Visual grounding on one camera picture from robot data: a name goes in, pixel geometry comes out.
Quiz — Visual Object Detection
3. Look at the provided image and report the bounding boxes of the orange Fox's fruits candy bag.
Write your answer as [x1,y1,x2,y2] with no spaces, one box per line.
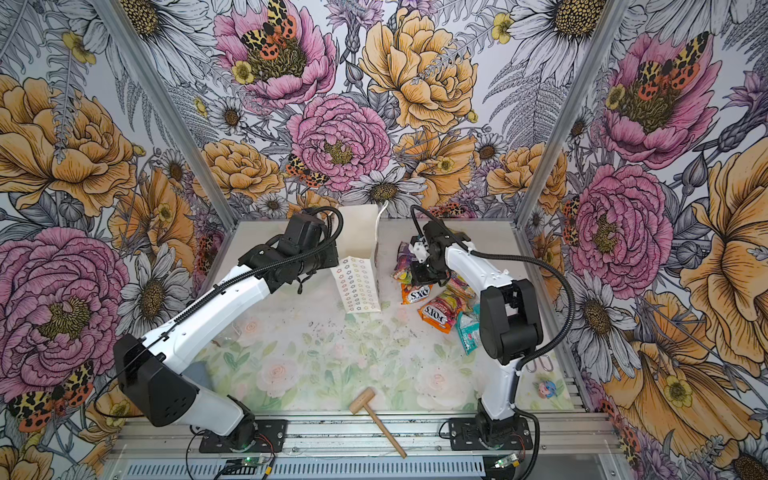
[401,284,433,305]

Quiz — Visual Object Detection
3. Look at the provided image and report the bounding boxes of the white flower-print paper bag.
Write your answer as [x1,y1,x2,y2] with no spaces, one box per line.
[332,204,384,314]

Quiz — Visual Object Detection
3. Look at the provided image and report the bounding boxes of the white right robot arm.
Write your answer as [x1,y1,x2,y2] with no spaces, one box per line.
[409,219,543,446]

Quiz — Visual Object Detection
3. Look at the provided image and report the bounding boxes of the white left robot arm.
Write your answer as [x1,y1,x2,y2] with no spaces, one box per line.
[113,207,344,451]

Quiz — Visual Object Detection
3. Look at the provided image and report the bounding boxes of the purple candy bag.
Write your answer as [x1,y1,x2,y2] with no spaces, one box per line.
[392,241,417,285]

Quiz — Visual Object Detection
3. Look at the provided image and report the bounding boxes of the teal white snack packet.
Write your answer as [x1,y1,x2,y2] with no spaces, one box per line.
[456,304,481,355]

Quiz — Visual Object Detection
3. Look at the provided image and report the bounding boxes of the clear plastic bottle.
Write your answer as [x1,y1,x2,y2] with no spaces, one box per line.
[211,325,242,348]

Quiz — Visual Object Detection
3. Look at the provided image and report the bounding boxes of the wooden mallet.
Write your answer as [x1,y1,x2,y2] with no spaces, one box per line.
[349,387,407,459]

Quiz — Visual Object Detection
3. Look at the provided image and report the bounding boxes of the small pink blue toy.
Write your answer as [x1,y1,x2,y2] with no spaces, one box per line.
[537,380,558,399]

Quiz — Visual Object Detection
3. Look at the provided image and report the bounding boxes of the black corrugated right cable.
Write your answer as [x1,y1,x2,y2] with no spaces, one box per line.
[410,205,577,372]

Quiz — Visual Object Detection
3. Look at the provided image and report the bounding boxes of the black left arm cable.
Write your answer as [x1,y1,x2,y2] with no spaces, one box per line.
[92,206,345,419]

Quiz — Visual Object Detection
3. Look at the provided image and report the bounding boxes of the metal wire tongs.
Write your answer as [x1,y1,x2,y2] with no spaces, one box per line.
[526,354,556,373]

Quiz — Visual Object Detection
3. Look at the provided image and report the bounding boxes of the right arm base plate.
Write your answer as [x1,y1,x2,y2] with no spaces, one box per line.
[448,415,533,451]

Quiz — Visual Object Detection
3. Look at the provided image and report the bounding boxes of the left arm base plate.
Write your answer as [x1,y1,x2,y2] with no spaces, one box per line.
[198,418,289,454]

